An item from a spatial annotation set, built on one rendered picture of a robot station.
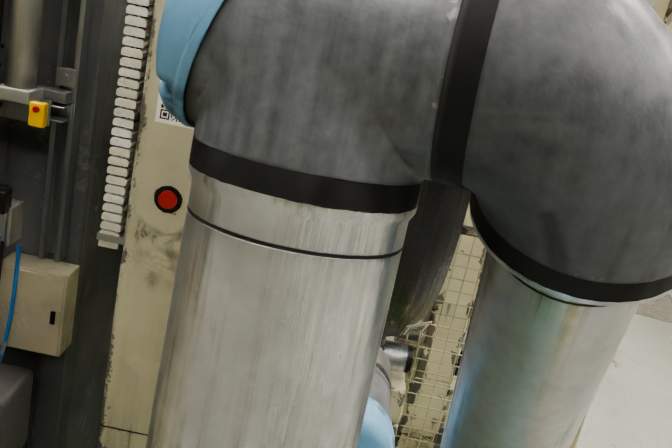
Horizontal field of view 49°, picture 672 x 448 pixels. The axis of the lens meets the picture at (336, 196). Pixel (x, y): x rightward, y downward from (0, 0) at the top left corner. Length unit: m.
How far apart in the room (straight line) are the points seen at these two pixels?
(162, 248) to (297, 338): 0.92
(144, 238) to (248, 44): 0.95
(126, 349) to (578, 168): 1.11
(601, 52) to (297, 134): 0.12
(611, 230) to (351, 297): 0.12
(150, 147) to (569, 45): 0.96
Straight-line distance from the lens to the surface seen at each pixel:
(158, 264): 1.26
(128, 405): 1.39
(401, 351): 1.19
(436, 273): 1.03
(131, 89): 1.21
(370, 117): 0.31
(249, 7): 0.32
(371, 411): 0.71
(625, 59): 0.31
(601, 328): 0.41
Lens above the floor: 1.45
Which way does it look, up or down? 16 degrees down
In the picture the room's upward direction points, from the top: 12 degrees clockwise
